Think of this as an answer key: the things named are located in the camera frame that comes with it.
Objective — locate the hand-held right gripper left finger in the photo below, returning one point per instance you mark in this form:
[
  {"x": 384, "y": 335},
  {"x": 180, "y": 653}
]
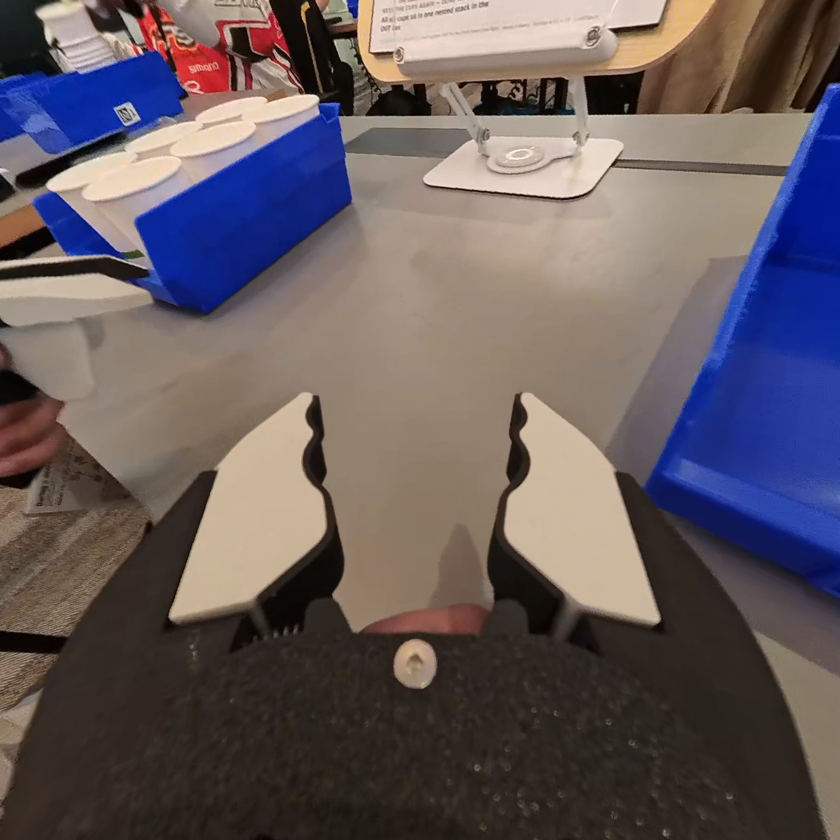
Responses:
[{"x": 256, "y": 525}]

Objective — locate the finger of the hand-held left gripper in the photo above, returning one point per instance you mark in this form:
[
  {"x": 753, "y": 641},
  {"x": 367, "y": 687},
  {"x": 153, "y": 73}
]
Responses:
[{"x": 65, "y": 298}]

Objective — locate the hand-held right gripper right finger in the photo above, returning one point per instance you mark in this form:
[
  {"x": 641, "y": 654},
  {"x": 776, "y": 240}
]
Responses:
[{"x": 571, "y": 525}]

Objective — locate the blue plastic bin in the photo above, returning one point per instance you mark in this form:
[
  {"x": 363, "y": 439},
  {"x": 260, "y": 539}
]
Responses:
[
  {"x": 774, "y": 394},
  {"x": 79, "y": 105},
  {"x": 262, "y": 216},
  {"x": 16, "y": 108}
]

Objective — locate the stack of nested white cups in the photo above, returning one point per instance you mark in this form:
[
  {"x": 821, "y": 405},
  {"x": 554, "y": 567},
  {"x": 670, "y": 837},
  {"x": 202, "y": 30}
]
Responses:
[{"x": 79, "y": 46}]

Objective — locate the person's left hand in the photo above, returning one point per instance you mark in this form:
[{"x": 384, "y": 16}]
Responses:
[{"x": 29, "y": 439}]

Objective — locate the black jacket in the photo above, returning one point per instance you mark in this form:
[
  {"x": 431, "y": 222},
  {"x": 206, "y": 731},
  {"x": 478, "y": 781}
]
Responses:
[{"x": 315, "y": 59}]

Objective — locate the white document stand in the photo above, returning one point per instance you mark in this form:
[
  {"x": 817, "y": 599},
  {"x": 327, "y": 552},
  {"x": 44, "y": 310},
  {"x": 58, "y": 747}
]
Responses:
[{"x": 558, "y": 170}]

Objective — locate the beige cloth cover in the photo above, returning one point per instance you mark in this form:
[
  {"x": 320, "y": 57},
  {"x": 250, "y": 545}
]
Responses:
[{"x": 741, "y": 52}]

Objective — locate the printed instruction sheet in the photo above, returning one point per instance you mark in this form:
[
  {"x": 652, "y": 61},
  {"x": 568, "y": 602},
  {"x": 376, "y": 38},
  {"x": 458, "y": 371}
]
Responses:
[{"x": 492, "y": 26}]

